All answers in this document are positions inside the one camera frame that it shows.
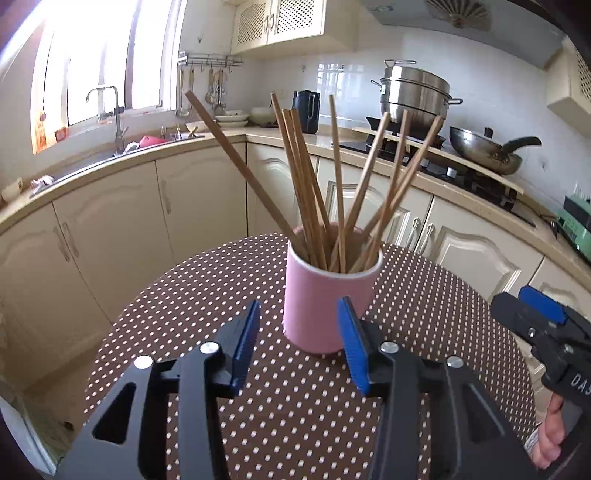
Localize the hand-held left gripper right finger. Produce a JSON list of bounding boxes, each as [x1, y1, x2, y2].
[[336, 296, 539, 480]]

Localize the group of wooden chopsticks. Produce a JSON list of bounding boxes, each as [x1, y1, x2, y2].
[[185, 90, 445, 274]]

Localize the grey range hood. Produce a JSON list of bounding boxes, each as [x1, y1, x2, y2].
[[360, 0, 561, 70]]

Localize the metal wall utensil rail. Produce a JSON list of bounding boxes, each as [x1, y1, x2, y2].
[[178, 52, 244, 68]]

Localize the stainless steel steamer pot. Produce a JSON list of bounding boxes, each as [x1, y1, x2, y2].
[[370, 59, 463, 132]]

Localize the hanging ladles and utensils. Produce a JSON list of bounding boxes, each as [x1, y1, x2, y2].
[[205, 69, 227, 112]]

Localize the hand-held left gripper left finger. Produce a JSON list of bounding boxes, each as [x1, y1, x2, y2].
[[55, 299, 262, 480]]

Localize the metal wok with black handle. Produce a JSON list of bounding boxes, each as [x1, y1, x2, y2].
[[449, 126, 542, 176]]

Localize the cream lattice wall cabinet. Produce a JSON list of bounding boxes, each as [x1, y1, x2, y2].
[[231, 0, 328, 58]]

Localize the beige stove guard board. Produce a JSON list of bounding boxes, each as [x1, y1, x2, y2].
[[352, 126, 526, 195]]

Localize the orange label bottle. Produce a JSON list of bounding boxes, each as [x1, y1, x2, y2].
[[34, 111, 49, 153]]

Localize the pink cylindrical cup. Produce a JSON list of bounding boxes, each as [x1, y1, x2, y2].
[[283, 224, 384, 354]]

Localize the round table, polka-dot cloth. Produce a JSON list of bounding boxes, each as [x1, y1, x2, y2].
[[83, 233, 539, 480]]

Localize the cream lattice corner cabinet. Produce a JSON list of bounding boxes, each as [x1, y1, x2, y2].
[[547, 41, 591, 127]]

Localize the hanging metal ladle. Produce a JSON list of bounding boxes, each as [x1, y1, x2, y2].
[[175, 69, 191, 117]]

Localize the person's right hand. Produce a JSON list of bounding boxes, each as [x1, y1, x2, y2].
[[531, 395, 566, 469]]

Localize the kitchen window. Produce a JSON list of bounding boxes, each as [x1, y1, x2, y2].
[[30, 0, 183, 155]]

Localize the cream kitchen base cabinets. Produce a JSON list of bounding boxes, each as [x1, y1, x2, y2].
[[0, 141, 591, 393]]

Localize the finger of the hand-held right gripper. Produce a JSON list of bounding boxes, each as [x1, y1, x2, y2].
[[518, 285, 591, 337], [490, 293, 555, 356]]

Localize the dark blue kettle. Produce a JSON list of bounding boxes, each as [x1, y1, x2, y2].
[[291, 90, 320, 134]]

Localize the beige kitchen countertop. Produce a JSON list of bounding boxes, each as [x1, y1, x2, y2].
[[0, 131, 591, 278]]

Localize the stainless steel sink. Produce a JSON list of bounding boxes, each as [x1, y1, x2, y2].
[[30, 138, 204, 195]]

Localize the metal sink faucet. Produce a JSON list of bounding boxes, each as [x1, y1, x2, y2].
[[86, 86, 129, 155]]

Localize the green countertop appliance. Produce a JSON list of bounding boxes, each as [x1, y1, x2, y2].
[[554, 191, 591, 264]]

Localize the black gas stove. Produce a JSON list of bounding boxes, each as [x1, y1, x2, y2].
[[332, 115, 539, 229]]

